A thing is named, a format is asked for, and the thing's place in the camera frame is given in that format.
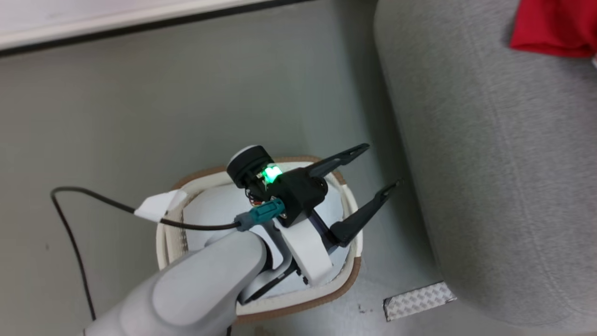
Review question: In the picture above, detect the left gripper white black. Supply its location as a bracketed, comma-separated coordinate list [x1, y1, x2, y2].
[226, 143, 404, 287]

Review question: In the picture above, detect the red cloth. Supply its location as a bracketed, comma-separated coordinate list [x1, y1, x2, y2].
[509, 0, 597, 59]

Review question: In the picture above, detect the grey fabric sofa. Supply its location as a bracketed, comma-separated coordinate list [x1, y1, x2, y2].
[373, 0, 597, 328]

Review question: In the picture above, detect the white laundry basket brown rim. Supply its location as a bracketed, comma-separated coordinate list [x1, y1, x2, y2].
[156, 155, 364, 325]

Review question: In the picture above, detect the white paper tag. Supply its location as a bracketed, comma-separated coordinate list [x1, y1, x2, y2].
[134, 189, 188, 223]

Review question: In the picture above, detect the white and black baseboard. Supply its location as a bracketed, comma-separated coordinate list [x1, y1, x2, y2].
[0, 0, 311, 58]

